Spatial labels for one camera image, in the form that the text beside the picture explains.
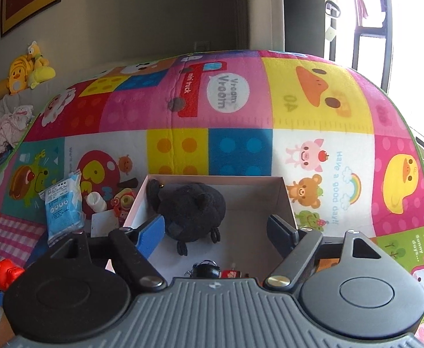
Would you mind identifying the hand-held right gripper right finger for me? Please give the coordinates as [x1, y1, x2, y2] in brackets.
[263, 215, 392, 292]

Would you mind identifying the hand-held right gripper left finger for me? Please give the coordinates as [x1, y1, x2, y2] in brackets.
[47, 215, 167, 292]

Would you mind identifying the small colourful toy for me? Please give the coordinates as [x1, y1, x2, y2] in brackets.
[110, 186, 137, 222]

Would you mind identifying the white plastic case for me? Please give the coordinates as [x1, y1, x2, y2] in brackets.
[90, 211, 122, 242]

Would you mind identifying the white cardboard box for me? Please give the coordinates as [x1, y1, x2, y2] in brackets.
[105, 175, 300, 280]

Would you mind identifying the black plush bear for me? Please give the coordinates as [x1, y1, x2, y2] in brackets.
[146, 178, 227, 256]

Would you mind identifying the small white bottle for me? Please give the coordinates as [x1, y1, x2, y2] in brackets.
[85, 191, 108, 214]

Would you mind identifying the small red toy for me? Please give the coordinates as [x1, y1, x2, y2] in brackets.
[221, 268, 249, 280]

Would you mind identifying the yellow green small toy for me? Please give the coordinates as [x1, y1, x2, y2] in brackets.
[185, 260, 221, 280]

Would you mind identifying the blue tissue packet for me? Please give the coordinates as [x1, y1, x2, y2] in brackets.
[42, 171, 85, 243]

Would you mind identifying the red toy figure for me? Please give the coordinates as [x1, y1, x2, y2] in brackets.
[0, 258, 26, 291]

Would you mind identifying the colourful cartoon play mat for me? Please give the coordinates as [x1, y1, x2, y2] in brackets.
[0, 49, 424, 348]

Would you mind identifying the pink white cloth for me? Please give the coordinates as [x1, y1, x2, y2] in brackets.
[0, 104, 35, 160]

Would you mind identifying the yellow-green plush toy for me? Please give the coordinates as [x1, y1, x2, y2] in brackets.
[27, 63, 57, 89]

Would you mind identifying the yellow duck plush toy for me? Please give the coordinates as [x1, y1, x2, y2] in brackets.
[0, 56, 35, 106]

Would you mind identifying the small orange plush toy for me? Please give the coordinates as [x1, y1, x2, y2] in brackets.
[26, 41, 49, 68]

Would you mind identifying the window handle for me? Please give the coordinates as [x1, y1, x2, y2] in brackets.
[324, 0, 343, 19]

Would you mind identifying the black window frame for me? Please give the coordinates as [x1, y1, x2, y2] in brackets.
[353, 0, 395, 97]

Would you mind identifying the dark picture frame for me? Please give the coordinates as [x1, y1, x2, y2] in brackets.
[0, 0, 62, 37]

